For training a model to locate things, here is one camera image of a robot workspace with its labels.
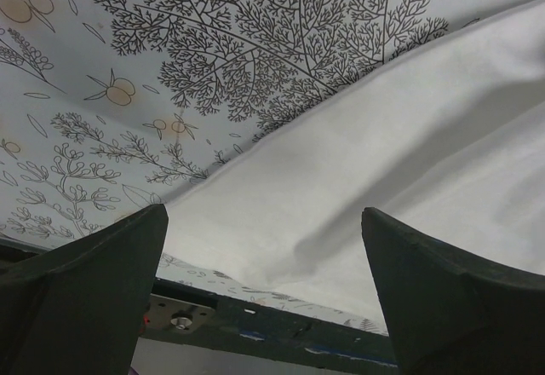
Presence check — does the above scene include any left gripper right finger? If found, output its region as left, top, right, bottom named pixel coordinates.
left=361, top=208, right=544, bottom=374

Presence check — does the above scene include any floral patterned table mat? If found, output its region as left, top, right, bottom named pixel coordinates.
left=1, top=0, right=544, bottom=335

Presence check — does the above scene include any white daisy print t-shirt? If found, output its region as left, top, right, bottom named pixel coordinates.
left=163, top=0, right=544, bottom=329

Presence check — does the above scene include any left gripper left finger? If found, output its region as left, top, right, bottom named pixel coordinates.
left=1, top=205, right=169, bottom=374

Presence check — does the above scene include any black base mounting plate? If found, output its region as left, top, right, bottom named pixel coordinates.
left=0, top=238, right=399, bottom=367

